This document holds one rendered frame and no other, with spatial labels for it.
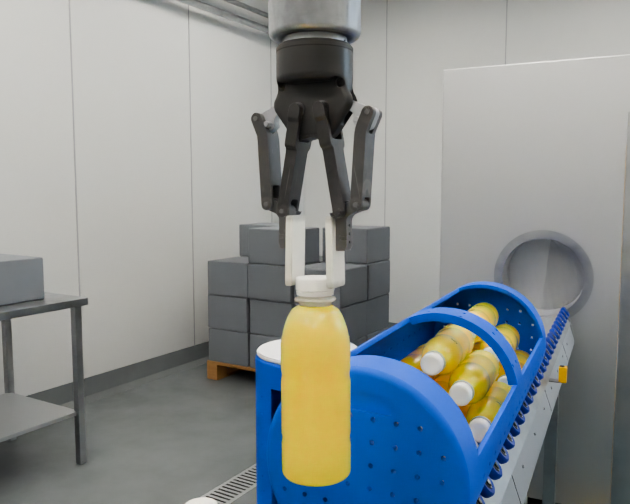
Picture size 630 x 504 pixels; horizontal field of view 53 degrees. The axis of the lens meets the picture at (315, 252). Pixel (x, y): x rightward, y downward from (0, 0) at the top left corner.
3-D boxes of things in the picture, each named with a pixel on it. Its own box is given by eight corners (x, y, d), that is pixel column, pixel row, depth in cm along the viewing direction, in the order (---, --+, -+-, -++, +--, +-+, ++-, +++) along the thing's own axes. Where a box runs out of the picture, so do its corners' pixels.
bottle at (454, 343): (459, 364, 131) (435, 390, 114) (433, 340, 132) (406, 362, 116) (482, 339, 128) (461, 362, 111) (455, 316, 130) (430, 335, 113)
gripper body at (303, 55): (369, 46, 63) (368, 141, 64) (294, 55, 67) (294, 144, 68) (339, 29, 57) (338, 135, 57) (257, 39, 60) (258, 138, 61)
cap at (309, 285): (337, 297, 62) (337, 278, 62) (297, 298, 62) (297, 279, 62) (331, 292, 66) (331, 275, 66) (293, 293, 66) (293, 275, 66)
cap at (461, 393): (446, 393, 113) (444, 396, 112) (458, 377, 112) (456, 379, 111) (465, 407, 112) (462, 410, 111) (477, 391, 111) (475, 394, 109)
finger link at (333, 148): (326, 108, 64) (339, 104, 63) (346, 218, 64) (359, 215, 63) (309, 103, 61) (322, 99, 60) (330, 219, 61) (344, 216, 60)
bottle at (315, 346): (356, 486, 62) (356, 296, 61) (284, 490, 61) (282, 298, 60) (344, 458, 69) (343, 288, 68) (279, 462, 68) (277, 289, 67)
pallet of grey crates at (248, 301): (390, 376, 505) (392, 226, 494) (341, 405, 437) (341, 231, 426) (267, 356, 567) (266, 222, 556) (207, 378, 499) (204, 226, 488)
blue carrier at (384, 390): (541, 401, 157) (550, 287, 154) (461, 611, 78) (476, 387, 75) (428, 382, 169) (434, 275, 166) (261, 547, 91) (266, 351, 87)
